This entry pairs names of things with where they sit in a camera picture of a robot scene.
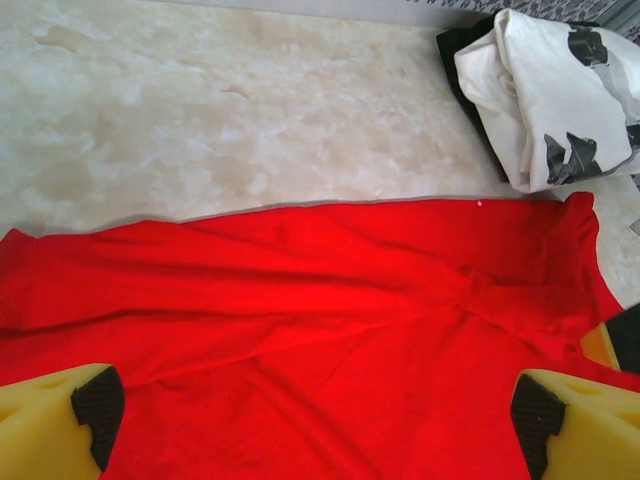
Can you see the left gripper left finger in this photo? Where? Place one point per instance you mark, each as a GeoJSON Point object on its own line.
{"type": "Point", "coordinates": [45, 420]}

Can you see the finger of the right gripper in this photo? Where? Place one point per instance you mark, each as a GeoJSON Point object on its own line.
{"type": "Point", "coordinates": [612, 342]}

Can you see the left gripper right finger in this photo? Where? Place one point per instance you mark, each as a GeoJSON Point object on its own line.
{"type": "Point", "coordinates": [580, 430]}

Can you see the red t-shirt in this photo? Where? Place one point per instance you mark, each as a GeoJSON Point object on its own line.
{"type": "Point", "coordinates": [320, 320]}

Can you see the white t-shirt with black print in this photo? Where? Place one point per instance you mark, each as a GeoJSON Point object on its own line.
{"type": "Point", "coordinates": [560, 100]}

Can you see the black folded t-shirt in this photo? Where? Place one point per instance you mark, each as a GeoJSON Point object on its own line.
{"type": "Point", "coordinates": [457, 55]}

